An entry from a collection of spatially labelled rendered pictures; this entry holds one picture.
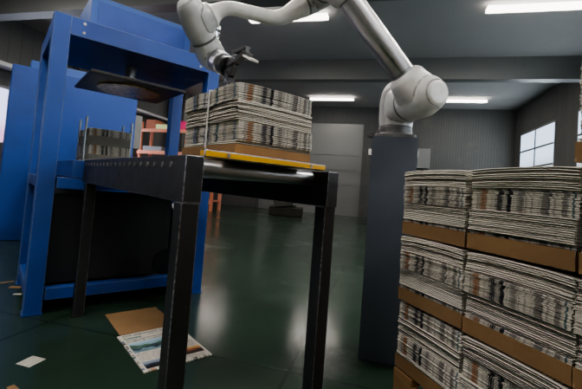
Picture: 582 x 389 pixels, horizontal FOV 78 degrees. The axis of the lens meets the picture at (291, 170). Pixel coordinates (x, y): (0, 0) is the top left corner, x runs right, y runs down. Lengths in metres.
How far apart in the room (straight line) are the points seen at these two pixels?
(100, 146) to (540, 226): 2.70
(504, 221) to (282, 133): 0.65
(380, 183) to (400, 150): 0.17
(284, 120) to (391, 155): 0.70
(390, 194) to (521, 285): 0.79
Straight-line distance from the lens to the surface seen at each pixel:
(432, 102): 1.55
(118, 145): 3.02
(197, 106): 1.30
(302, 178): 1.23
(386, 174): 1.68
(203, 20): 1.49
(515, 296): 1.06
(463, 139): 11.29
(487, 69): 7.50
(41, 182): 2.22
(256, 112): 1.07
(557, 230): 0.99
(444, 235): 1.21
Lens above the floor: 0.74
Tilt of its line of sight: 3 degrees up
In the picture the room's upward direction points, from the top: 4 degrees clockwise
